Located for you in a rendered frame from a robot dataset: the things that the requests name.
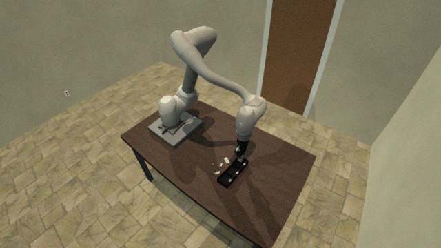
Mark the black rack of bins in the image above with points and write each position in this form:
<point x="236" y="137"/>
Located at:
<point x="232" y="172"/>

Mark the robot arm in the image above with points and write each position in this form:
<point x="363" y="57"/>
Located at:
<point x="191" y="47"/>

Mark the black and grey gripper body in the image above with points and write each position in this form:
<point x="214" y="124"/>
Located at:
<point x="241" y="143"/>

